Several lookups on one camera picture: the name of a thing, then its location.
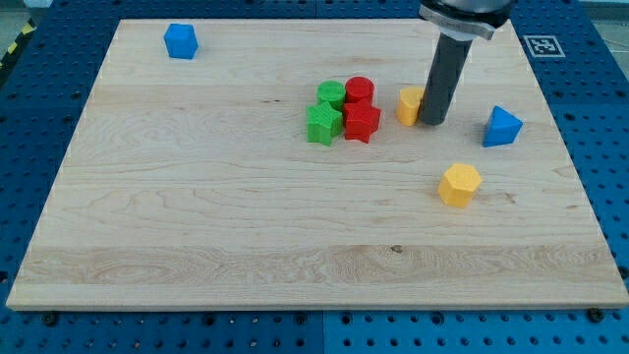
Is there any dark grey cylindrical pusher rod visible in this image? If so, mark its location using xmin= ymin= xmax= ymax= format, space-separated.
xmin=419 ymin=33 xmax=472 ymax=126

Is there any silver grey tool mount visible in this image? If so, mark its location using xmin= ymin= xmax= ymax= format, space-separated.
xmin=419 ymin=0 xmax=515 ymax=40

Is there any yellow heart block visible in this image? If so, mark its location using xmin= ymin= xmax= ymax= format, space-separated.
xmin=396 ymin=87 xmax=425 ymax=126

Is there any white fiducial marker tag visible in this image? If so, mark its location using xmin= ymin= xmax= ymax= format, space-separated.
xmin=524 ymin=34 xmax=565 ymax=58

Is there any blue triangle block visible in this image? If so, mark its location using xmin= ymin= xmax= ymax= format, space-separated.
xmin=483 ymin=105 xmax=524 ymax=148

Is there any red cylinder block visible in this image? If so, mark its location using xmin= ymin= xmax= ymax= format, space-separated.
xmin=345 ymin=76 xmax=375 ymax=103

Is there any red star block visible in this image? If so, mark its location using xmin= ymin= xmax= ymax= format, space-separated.
xmin=343 ymin=98 xmax=381 ymax=144

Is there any green cylinder block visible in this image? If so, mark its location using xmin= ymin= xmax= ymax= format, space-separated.
xmin=316 ymin=81 xmax=346 ymax=111

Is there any yellow hexagon block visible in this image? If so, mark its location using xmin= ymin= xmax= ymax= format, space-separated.
xmin=437 ymin=163 xmax=483 ymax=207

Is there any green star block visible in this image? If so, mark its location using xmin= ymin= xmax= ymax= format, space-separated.
xmin=306 ymin=102 xmax=343 ymax=146

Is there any light wooden board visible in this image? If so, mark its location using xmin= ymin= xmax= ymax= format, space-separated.
xmin=7 ymin=19 xmax=628 ymax=311

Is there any blue pentagon block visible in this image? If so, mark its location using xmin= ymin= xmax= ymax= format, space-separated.
xmin=163 ymin=24 xmax=199 ymax=60

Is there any black bolt right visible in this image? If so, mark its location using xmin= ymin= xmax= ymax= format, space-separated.
xmin=587 ymin=308 xmax=605 ymax=324

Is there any black bolt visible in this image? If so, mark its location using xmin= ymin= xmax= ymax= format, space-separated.
xmin=587 ymin=308 xmax=605 ymax=324
xmin=41 ymin=312 xmax=58 ymax=327

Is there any black bolt left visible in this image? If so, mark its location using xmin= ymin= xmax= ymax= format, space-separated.
xmin=41 ymin=312 xmax=58 ymax=327

